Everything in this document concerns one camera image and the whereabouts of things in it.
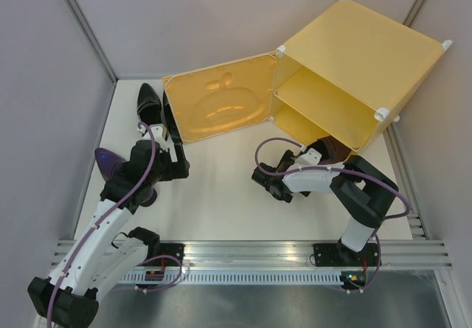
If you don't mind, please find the purple loafer shoe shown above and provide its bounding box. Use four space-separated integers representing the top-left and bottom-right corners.
94 147 158 207
308 136 351 165

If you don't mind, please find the yellow cabinet door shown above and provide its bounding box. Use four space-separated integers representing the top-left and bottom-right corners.
162 52 277 144

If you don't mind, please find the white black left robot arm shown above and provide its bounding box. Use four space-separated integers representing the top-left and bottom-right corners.
27 139 190 327

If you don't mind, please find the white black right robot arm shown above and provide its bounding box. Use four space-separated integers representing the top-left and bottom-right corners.
251 147 398 265

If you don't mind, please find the black leather shoe right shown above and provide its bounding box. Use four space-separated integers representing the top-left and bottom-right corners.
162 92 182 144

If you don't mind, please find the black leather shoe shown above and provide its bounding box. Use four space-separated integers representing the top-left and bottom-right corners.
136 83 163 126
162 92 182 144

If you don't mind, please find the black leather shoe left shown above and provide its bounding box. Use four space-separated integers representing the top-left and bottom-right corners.
136 83 163 126

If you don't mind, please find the yellow plastic shoe cabinet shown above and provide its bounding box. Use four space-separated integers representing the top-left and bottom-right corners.
271 0 451 153

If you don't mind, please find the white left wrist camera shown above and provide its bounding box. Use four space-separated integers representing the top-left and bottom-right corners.
137 122 173 154

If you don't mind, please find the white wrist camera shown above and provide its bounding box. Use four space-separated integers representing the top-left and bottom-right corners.
137 122 173 154
294 147 322 167

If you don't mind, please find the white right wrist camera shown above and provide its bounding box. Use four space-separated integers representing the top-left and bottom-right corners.
294 147 322 167

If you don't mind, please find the aluminium mounting rail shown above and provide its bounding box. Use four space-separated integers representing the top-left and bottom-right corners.
51 239 454 270

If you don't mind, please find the white slotted cable duct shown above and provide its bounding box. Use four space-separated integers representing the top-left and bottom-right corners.
119 269 344 286

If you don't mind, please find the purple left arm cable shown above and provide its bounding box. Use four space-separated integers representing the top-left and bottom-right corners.
46 121 185 321

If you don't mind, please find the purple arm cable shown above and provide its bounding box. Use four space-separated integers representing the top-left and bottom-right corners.
254 136 412 248
46 121 185 321

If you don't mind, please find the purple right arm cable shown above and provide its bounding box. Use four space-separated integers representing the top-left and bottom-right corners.
254 136 412 248

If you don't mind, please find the aluminium frame post left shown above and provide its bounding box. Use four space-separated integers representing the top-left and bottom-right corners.
64 0 119 86

